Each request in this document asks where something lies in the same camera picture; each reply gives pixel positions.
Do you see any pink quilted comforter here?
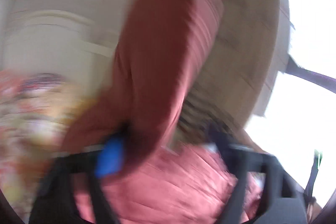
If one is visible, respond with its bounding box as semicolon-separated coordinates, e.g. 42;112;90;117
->
62;0;236;223

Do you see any white wooden headboard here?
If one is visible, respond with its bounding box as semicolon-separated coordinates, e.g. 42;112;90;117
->
1;10;118;82

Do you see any beige patterned curtain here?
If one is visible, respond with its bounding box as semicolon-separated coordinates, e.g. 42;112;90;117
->
176;0;280;144

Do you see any floral bed sheet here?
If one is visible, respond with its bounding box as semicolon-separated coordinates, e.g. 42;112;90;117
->
1;70;93;223

